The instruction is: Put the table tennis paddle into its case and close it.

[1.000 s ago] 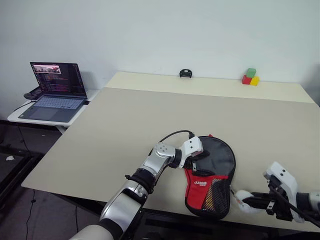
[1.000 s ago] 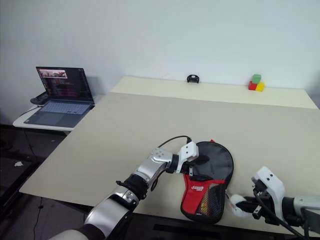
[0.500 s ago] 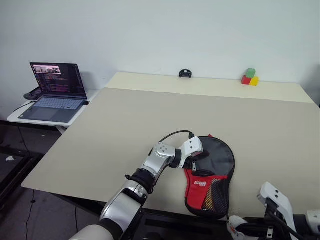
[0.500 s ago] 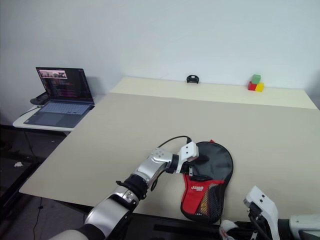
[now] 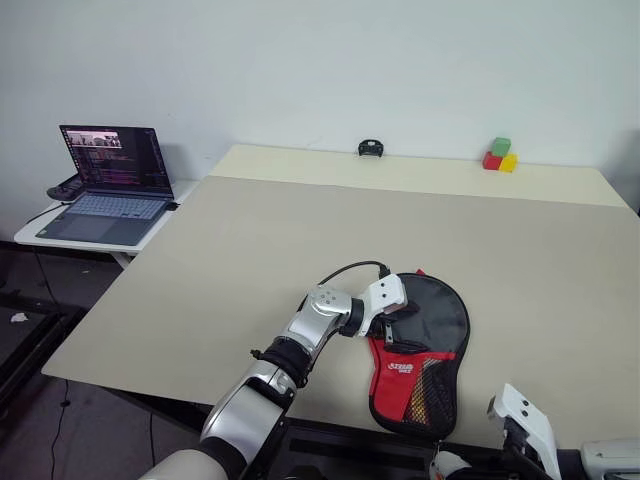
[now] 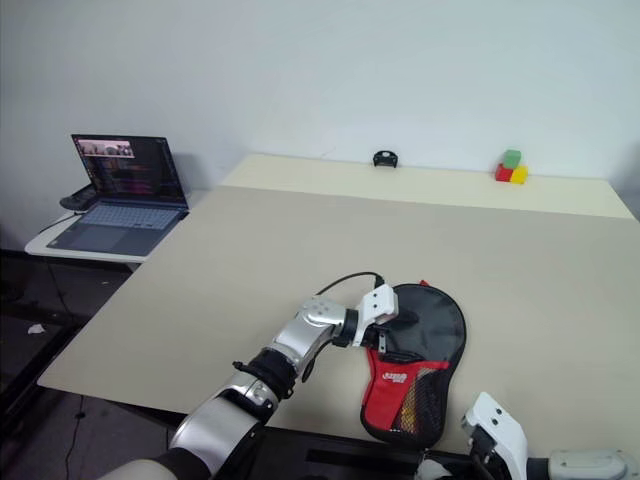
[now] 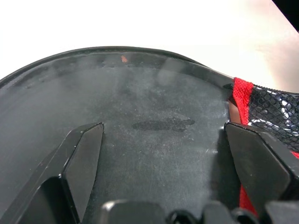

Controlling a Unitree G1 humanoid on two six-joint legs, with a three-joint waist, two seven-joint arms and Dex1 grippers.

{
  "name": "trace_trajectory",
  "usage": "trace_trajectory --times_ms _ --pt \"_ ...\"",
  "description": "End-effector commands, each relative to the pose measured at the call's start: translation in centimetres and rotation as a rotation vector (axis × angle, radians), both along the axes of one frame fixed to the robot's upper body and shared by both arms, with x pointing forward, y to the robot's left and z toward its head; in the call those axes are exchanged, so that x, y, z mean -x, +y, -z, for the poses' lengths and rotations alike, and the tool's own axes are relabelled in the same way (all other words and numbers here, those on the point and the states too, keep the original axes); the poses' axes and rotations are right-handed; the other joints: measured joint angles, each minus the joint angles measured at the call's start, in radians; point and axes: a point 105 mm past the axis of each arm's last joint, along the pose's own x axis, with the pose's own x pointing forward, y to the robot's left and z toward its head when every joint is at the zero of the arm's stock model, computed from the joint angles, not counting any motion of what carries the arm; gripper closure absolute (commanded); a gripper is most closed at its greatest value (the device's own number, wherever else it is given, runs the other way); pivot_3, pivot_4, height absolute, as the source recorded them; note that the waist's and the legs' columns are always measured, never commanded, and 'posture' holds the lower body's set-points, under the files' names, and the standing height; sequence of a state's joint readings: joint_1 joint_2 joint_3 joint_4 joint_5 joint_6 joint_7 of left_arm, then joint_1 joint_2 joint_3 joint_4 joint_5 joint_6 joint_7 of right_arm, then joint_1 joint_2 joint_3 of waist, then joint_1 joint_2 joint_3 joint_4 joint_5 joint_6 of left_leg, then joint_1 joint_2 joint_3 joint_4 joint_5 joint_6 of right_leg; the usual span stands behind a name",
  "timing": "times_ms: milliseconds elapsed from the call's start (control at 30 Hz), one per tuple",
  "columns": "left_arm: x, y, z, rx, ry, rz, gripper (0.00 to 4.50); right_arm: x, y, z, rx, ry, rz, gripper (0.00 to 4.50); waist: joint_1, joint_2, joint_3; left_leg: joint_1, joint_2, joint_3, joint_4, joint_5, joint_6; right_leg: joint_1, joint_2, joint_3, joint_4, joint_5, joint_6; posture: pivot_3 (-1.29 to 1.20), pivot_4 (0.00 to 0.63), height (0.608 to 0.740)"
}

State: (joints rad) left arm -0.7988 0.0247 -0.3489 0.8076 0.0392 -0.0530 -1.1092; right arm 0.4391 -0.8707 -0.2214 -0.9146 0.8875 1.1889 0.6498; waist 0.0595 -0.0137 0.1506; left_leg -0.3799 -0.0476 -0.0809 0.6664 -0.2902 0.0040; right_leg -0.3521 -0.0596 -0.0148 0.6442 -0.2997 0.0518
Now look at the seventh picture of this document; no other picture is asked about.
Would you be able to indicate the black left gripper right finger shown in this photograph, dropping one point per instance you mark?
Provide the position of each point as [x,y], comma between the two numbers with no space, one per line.
[257,158]

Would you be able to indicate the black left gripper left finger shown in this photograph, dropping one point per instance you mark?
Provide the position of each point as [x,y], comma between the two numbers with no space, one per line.
[77,158]

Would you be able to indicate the black red mesh paddle case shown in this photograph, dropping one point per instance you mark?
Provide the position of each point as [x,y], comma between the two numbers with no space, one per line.
[268,102]

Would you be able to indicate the black table tennis paddle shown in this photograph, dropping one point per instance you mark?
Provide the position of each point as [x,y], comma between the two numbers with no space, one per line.
[149,98]

